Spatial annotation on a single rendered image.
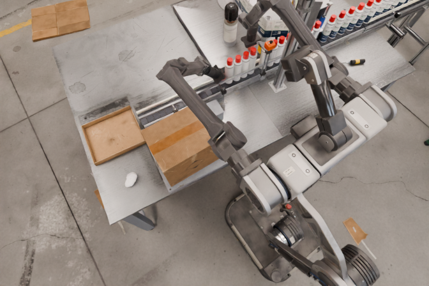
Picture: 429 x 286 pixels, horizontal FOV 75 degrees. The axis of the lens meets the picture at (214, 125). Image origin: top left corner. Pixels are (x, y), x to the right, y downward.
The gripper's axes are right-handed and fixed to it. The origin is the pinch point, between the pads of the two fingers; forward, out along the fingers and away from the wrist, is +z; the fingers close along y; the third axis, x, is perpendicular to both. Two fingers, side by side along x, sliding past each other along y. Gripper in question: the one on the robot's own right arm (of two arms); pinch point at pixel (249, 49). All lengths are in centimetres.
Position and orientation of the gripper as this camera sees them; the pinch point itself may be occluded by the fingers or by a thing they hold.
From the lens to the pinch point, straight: 174.5
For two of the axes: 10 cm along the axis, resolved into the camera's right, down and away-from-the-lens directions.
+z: 0.0, 4.5, 8.9
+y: -8.8, 4.2, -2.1
